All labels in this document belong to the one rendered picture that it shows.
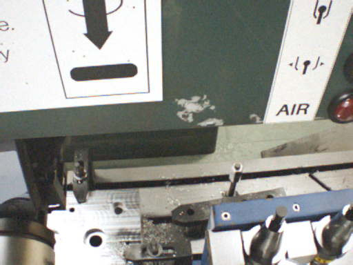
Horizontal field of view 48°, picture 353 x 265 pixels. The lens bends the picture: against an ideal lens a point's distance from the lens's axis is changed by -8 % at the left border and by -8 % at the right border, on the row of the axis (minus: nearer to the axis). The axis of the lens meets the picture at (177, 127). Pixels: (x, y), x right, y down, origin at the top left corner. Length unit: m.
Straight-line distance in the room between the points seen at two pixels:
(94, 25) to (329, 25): 0.10
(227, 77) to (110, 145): 1.15
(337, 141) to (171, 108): 1.21
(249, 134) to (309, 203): 0.91
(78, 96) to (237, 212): 0.44
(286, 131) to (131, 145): 0.58
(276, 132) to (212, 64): 1.36
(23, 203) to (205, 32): 0.27
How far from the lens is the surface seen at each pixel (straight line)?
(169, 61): 0.19
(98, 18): 0.17
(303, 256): 0.62
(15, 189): 0.39
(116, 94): 0.20
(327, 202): 0.66
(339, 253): 0.64
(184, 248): 0.82
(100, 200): 0.90
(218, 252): 0.60
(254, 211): 0.62
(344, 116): 0.24
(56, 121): 0.22
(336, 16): 0.19
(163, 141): 1.33
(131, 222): 0.87
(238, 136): 1.52
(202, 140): 1.35
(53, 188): 0.44
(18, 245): 0.38
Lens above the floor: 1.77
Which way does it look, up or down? 51 degrees down
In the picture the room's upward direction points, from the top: 1 degrees clockwise
